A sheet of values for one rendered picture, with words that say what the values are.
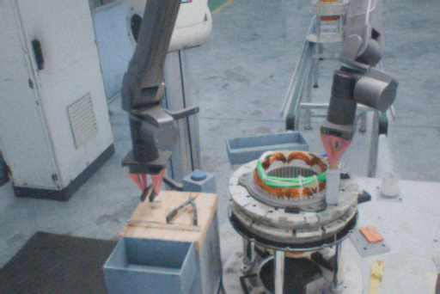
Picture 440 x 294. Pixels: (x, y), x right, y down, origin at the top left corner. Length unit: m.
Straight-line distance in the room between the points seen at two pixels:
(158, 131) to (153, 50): 0.16
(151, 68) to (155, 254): 0.42
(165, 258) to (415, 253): 0.77
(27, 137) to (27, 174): 0.30
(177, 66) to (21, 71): 1.84
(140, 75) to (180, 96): 0.51
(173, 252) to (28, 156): 2.43
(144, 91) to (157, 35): 0.14
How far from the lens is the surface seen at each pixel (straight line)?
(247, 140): 1.47
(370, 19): 0.95
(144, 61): 0.89
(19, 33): 3.02
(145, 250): 1.06
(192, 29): 1.34
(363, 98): 0.90
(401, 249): 1.48
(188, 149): 1.47
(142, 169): 1.01
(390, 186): 1.69
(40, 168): 3.36
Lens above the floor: 1.67
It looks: 26 degrees down
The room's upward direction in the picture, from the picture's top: 4 degrees counter-clockwise
